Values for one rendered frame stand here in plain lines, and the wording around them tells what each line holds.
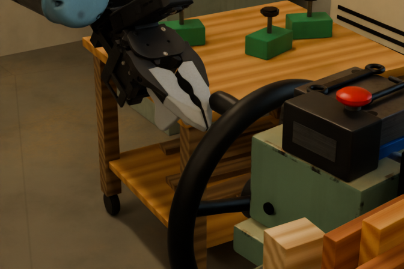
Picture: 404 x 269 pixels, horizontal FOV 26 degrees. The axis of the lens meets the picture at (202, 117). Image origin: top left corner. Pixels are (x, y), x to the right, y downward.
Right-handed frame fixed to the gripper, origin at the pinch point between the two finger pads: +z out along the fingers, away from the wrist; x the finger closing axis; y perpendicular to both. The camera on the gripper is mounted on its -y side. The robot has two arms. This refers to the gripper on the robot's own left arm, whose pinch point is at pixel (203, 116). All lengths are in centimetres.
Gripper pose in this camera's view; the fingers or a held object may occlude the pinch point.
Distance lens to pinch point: 96.8
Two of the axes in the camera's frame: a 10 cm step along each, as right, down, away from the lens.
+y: -3.6, 6.5, 6.7
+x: -7.8, 1.9, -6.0
